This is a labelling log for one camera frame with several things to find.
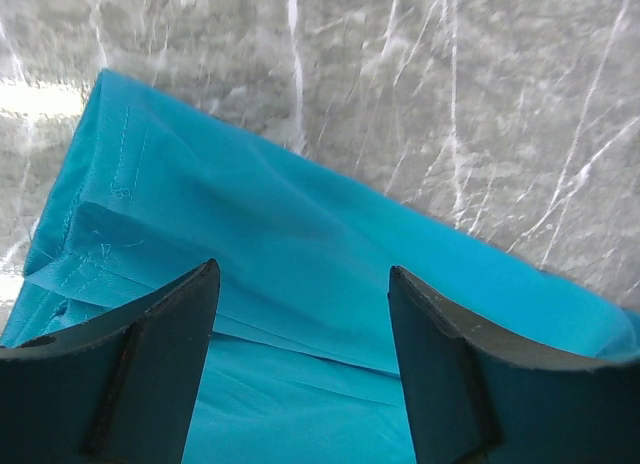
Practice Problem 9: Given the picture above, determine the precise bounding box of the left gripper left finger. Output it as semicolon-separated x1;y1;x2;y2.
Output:
1;260;220;463

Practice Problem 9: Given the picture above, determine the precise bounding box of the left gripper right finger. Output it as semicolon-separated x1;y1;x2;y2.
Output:
388;266;639;463

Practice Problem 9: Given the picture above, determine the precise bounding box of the teal t shirt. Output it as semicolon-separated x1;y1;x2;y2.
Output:
1;70;639;463

